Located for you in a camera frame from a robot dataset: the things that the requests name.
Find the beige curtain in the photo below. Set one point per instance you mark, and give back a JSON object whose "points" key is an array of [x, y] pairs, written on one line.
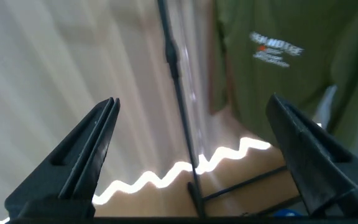
{"points": [[57, 77]]}

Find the black clothes rack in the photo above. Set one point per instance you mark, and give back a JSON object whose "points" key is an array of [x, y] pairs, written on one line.
{"points": [[174, 71]]}

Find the green printed t-shirt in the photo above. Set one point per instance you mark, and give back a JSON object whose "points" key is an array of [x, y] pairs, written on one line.
{"points": [[275, 87]]}

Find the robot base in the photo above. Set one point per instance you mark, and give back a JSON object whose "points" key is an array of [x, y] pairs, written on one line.
{"points": [[286, 213]]}

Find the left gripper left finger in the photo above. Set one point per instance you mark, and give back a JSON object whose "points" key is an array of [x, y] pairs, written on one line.
{"points": [[42, 193]]}

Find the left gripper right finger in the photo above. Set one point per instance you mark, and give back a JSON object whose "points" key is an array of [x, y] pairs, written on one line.
{"points": [[328, 186]]}

